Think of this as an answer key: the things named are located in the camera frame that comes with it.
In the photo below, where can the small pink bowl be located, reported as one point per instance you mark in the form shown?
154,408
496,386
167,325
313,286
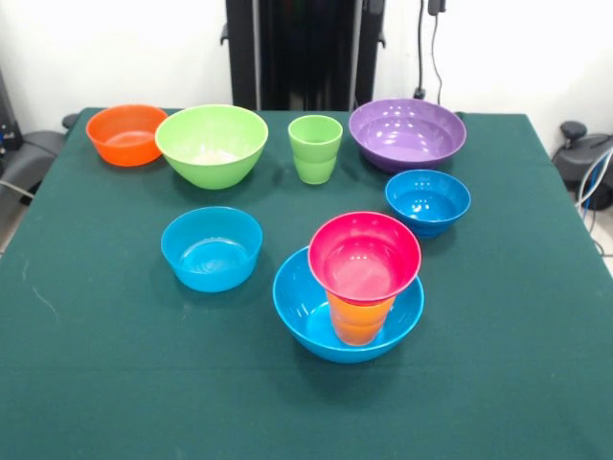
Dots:
364,263

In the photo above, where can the large light blue bowl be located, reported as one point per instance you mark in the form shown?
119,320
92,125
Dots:
297,306

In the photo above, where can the orange cup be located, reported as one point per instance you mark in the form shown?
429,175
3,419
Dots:
359,321

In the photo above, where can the large green bowl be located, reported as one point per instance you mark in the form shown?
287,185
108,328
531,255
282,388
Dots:
211,167

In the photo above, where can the green cup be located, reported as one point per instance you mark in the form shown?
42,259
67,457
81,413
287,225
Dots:
313,163

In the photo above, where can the small light blue bowl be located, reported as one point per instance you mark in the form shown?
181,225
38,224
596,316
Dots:
211,273

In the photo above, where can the small dark blue bowl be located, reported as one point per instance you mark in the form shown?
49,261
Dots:
426,220

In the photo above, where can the large purple bowl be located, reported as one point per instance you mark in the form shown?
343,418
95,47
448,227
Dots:
407,139

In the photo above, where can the dark green table cloth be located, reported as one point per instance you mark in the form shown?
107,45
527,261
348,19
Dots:
306,407

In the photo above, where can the orange bowl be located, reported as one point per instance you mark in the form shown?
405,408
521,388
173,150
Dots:
127,148

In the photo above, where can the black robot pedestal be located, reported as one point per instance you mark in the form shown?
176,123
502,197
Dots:
306,48

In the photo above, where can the black pedestal leg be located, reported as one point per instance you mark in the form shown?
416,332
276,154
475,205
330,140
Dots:
574,158
38,148

